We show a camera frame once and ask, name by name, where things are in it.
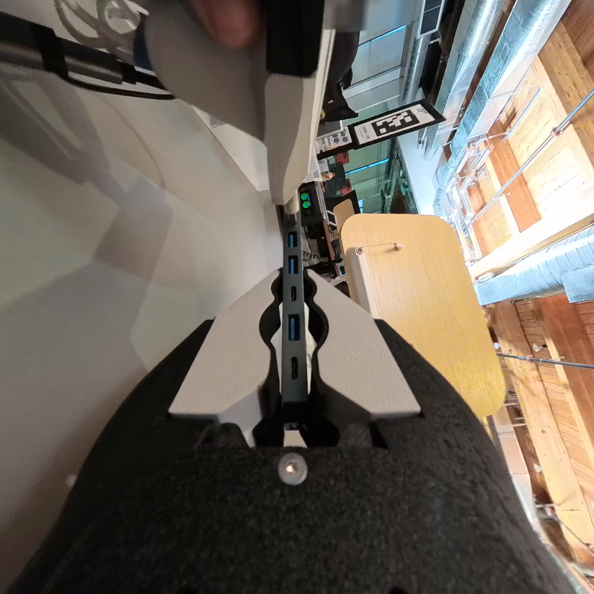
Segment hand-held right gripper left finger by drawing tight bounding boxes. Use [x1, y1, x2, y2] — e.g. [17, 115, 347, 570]
[168, 269, 283, 447]

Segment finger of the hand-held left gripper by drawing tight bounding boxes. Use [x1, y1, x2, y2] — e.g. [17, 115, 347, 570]
[264, 0, 337, 207]
[141, 0, 271, 140]

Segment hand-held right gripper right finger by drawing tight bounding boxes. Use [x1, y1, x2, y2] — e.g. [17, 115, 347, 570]
[304, 269, 422, 425]

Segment grey usb hub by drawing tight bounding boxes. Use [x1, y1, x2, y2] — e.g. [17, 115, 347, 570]
[0, 14, 312, 425]

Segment person's left hand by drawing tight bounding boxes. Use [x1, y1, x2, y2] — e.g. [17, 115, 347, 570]
[190, 0, 261, 49]

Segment wooden book stand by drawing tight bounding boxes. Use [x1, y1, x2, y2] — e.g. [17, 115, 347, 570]
[333, 213, 507, 418]

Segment black charger with green display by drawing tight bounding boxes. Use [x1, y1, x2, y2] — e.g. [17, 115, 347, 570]
[298, 183, 321, 224]

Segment black white tag sign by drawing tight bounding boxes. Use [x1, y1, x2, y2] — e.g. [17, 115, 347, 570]
[347, 99, 447, 150]

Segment silver ventilation duct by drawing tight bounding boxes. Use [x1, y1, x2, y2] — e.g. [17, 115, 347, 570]
[401, 0, 516, 154]

